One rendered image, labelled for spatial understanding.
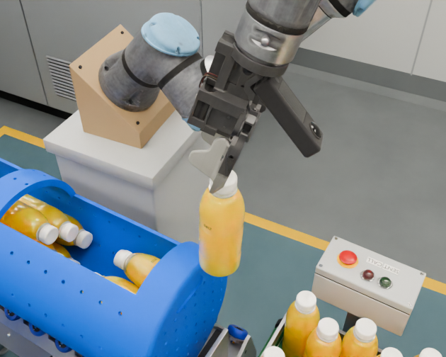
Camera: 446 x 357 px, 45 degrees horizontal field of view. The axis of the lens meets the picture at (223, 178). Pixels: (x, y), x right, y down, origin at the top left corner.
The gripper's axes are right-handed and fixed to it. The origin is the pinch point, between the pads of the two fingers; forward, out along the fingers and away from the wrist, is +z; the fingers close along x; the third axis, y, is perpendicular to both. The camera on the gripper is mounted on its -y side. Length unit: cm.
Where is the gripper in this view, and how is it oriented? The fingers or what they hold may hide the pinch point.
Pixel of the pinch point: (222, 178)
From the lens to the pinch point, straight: 75.5
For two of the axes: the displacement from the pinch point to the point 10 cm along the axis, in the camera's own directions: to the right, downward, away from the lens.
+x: -2.4, 5.7, -7.8
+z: -3.3, 7.1, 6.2
